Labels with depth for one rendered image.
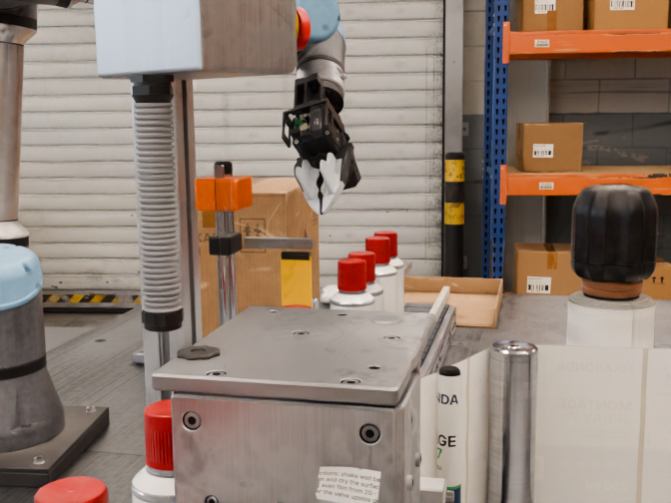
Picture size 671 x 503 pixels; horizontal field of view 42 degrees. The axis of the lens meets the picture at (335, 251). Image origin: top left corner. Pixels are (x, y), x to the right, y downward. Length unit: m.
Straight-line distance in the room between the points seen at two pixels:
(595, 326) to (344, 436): 0.55
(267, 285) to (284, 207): 0.14
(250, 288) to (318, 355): 1.08
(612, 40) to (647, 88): 0.96
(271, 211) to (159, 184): 0.75
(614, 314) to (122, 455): 0.62
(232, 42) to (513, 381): 0.34
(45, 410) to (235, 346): 0.75
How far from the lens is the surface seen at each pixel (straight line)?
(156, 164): 0.72
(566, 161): 4.64
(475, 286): 2.02
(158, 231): 0.73
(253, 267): 1.48
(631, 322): 0.90
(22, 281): 1.12
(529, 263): 4.68
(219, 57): 0.69
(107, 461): 1.15
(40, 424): 1.15
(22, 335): 1.13
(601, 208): 0.88
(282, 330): 0.46
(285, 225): 1.46
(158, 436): 0.52
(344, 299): 0.99
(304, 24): 0.77
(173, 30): 0.72
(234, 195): 0.80
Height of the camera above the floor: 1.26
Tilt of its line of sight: 9 degrees down
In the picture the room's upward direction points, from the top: 1 degrees counter-clockwise
